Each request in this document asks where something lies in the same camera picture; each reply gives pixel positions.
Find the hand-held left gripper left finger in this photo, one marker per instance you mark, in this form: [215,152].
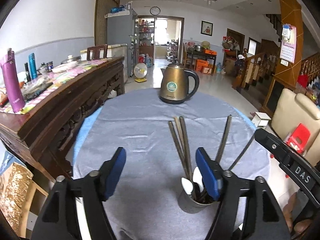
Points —
[115,172]

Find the black bottle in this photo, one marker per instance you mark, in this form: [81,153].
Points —
[27,72]

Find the purple thermos bottle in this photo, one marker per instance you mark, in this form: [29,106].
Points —
[12,85]

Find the golden textured cushion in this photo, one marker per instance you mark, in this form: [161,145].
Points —
[15,192]

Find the white chest freezer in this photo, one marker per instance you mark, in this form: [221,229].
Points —
[117,51]

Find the metal basin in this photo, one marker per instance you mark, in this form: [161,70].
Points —
[198,48]

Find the light blue cloth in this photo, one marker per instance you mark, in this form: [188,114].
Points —
[86,130]

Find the blue water jug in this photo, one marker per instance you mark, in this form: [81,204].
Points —
[148,61]
[219,68]

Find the brown curtain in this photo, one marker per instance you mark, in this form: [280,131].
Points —
[105,17]

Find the round wall clock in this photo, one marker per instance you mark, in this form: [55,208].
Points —
[155,10]

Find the beige leather sofa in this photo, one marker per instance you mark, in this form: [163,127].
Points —
[295,110]

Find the wooden stair railing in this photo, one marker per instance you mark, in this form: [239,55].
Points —
[257,65]

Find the small white stool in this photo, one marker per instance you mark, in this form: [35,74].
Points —
[261,118]

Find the pink wall calendar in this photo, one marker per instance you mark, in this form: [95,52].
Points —
[288,47]

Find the wooden pillar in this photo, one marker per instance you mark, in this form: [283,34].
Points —
[288,12]

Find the orange cardboard box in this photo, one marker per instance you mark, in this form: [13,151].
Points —
[203,67]

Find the white plastic spoon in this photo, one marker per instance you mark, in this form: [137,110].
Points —
[187,185]
[198,176]

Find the dark wooden side table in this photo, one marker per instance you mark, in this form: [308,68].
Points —
[201,56]

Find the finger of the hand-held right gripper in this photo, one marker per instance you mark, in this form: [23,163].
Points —
[272,145]

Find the person's right hand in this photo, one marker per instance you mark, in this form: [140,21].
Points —
[291,210]

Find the dark metal utensil holder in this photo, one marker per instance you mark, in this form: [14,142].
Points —
[192,205]

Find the shelf with bottles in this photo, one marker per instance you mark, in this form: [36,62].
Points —
[145,37]

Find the small floor fan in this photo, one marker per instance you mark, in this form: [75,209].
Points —
[140,71]

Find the carved wooden sideboard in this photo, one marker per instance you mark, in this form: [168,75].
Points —
[62,105]

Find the red plastic child chair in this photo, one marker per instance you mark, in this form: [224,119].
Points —
[298,136]

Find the wooden dining chair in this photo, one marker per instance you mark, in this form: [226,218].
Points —
[96,52]

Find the grey refrigerator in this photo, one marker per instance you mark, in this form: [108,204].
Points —
[120,32]

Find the patterned pink mat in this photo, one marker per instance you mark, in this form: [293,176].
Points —
[75,71]

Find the metal pot with lid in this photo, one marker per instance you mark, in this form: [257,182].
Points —
[70,59]

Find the dark metal chopstick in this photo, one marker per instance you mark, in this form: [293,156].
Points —
[186,142]
[241,153]
[178,150]
[223,137]
[181,140]

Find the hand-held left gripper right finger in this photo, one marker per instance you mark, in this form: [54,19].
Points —
[207,175]

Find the framed flower picture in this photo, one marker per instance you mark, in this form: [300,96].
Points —
[207,28]

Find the bronze electric kettle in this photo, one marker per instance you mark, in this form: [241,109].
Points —
[175,82]

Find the blue thermos bottle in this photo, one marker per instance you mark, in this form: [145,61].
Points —
[33,66]

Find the grey tablecloth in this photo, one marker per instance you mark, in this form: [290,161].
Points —
[140,130]

